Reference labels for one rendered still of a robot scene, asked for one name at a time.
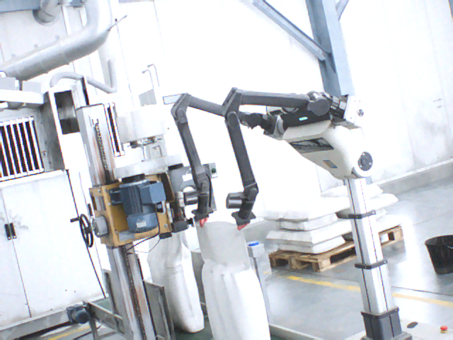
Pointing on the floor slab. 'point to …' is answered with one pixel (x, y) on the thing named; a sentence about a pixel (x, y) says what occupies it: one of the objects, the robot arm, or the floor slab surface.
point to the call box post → (263, 289)
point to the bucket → (441, 253)
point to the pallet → (297, 260)
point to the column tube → (90, 136)
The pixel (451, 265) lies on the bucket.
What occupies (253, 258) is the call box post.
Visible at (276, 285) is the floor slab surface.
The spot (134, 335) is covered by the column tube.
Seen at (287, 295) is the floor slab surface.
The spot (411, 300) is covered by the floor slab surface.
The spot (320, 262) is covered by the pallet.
